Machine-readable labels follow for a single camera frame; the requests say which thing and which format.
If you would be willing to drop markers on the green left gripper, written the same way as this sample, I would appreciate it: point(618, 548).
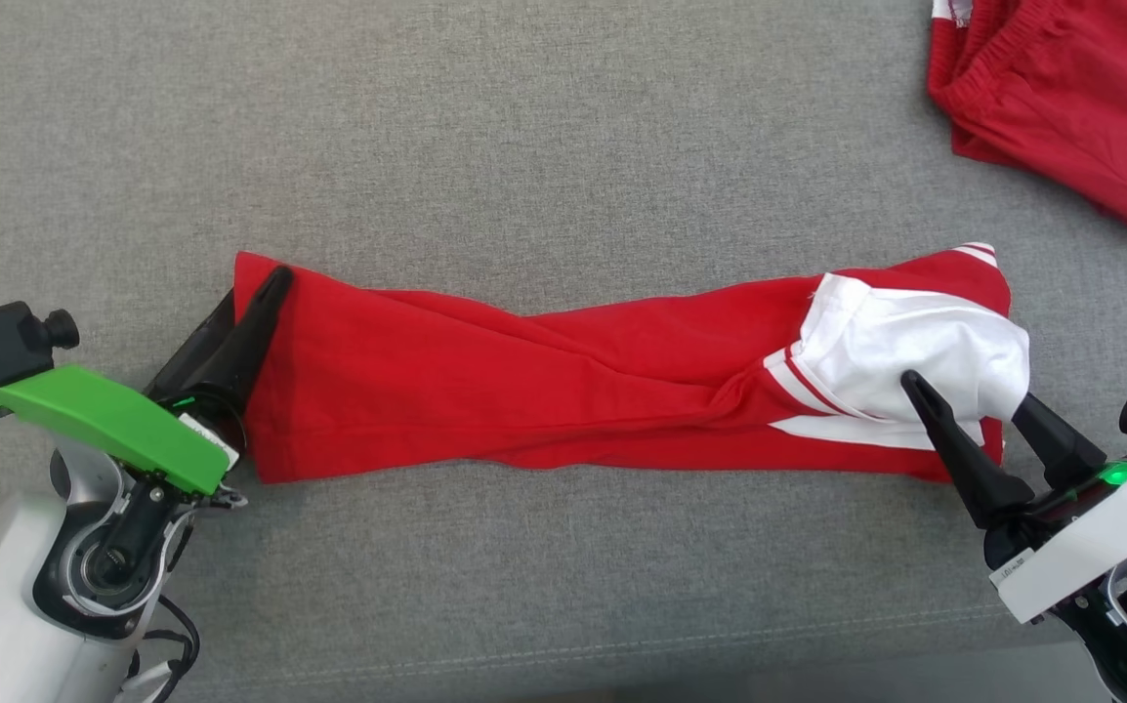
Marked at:
point(104, 420)

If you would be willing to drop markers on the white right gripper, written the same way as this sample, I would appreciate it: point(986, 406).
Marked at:
point(1091, 547)

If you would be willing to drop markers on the red Bulls jersey white sleeves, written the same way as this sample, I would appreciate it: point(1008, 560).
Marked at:
point(524, 391)

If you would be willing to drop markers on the red shorts with white stripes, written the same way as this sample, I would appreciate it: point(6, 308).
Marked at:
point(1081, 98)

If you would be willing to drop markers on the grey fabric sofa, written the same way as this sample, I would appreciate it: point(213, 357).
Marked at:
point(524, 146)

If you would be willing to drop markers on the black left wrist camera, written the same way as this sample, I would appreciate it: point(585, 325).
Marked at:
point(2, 342)

